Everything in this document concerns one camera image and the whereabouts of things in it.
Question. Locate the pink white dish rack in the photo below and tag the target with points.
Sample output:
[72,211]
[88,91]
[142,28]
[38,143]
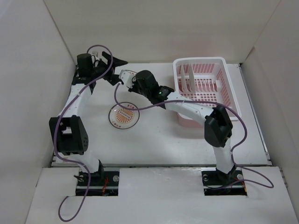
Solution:
[212,81]

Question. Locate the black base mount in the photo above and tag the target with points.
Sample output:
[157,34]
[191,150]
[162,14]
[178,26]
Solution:
[216,183]
[105,185]

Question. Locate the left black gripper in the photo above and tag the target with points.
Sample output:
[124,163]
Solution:
[101,63]

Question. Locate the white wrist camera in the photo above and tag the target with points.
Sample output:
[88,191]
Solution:
[127,79]
[94,55]

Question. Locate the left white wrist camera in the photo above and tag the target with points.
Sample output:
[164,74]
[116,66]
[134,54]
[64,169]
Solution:
[94,55]

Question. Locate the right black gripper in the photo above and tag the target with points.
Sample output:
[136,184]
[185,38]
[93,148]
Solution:
[135,80]

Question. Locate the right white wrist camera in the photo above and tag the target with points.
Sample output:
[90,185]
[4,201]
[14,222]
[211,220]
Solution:
[127,79]

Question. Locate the orange sunburst plate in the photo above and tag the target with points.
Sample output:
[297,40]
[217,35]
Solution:
[133,72]
[123,118]

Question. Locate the plate with green red rim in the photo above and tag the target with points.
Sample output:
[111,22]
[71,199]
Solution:
[191,79]

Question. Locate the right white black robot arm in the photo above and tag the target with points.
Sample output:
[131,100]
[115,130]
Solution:
[215,120]

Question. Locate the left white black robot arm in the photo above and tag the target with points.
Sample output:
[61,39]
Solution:
[67,129]

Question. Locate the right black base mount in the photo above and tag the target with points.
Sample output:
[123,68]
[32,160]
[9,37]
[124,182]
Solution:
[216,183]

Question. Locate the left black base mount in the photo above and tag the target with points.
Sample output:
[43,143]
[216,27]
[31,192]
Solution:
[105,185]

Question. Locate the plate with cloud outline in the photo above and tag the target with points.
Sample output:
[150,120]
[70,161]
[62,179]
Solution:
[183,82]

